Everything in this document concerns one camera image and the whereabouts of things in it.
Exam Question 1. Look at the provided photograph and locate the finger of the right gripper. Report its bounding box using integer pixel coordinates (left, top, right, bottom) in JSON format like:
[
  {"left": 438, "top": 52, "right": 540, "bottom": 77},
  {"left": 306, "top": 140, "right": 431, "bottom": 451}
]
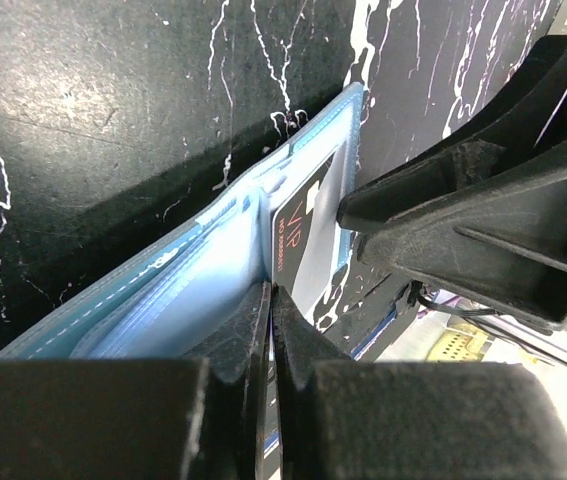
[
  {"left": 405, "top": 35, "right": 567, "bottom": 165},
  {"left": 337, "top": 138, "right": 567, "bottom": 330}
]

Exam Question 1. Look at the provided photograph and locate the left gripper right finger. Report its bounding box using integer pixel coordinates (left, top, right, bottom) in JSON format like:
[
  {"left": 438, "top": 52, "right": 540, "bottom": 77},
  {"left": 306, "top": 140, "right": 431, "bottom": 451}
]
[{"left": 271, "top": 287, "right": 567, "bottom": 479}]

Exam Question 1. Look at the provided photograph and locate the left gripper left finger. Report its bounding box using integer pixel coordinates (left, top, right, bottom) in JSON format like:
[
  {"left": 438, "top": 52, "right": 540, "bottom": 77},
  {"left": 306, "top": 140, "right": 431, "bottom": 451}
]
[{"left": 0, "top": 282, "right": 271, "bottom": 479}]

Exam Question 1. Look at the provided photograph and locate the blue leather card holder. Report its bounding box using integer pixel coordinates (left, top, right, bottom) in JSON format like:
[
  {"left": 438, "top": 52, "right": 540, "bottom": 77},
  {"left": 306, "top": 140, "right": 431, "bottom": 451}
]
[{"left": 0, "top": 82, "right": 364, "bottom": 361}]

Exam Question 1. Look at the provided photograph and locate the black VIP credit card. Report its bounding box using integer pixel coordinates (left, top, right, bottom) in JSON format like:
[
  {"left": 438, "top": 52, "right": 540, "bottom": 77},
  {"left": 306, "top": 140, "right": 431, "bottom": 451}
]
[{"left": 271, "top": 148, "right": 345, "bottom": 316}]

